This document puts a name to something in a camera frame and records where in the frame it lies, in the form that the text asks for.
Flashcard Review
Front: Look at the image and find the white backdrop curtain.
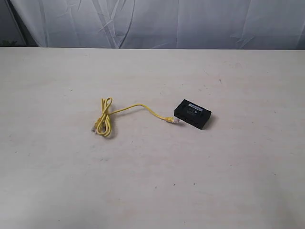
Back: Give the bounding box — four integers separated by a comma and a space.
0, 0, 305, 50

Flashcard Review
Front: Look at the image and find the yellow ethernet cable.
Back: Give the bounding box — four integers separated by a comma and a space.
90, 97, 182, 138

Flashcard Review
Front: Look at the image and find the small black box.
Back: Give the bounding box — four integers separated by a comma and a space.
174, 99, 212, 129

